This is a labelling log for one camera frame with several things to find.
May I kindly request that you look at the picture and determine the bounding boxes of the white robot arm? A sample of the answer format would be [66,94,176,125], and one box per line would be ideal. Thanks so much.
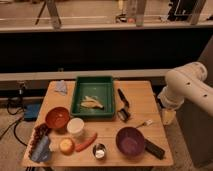
[157,62,213,125]

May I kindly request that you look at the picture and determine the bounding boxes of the small steel cup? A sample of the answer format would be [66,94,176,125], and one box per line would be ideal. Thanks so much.
[93,143,106,160]

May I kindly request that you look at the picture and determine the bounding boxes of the white paper cup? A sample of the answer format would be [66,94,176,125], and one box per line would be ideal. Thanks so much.
[67,118,85,137]

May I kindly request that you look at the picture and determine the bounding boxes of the black rectangular block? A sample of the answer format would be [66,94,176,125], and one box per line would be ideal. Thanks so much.
[145,139,165,160]

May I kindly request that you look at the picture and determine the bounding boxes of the wooden table board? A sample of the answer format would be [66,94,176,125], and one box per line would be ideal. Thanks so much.
[22,81,173,167]

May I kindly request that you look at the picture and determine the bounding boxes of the purple bowl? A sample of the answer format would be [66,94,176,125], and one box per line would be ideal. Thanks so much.
[116,127,145,157]

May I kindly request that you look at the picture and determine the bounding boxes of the banana peel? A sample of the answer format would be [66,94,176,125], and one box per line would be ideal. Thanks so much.
[81,96,104,109]

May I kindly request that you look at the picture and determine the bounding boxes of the orange carrot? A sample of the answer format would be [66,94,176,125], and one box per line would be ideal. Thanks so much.
[75,133,98,152]

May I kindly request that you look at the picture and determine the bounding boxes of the yellow round fruit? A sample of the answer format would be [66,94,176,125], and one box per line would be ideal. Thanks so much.
[59,138,74,155]

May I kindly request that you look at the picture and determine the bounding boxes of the red bowl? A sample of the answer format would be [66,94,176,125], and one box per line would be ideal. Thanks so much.
[45,107,70,130]

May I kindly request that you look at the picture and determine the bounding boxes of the crumpled light blue cloth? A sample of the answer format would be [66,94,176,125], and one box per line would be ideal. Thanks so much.
[55,80,67,96]

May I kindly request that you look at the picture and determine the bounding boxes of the dark red grape bunch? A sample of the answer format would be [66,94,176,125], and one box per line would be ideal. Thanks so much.
[29,123,50,157]

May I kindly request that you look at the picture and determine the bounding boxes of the blue cloth toy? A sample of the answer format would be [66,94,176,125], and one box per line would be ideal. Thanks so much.
[30,136,51,163]

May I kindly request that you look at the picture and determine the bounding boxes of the blue box on floor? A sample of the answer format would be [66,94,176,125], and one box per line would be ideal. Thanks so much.
[24,103,41,121]

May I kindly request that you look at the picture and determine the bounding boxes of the black cables on floor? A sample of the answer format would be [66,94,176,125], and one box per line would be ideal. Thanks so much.
[0,96,28,148]

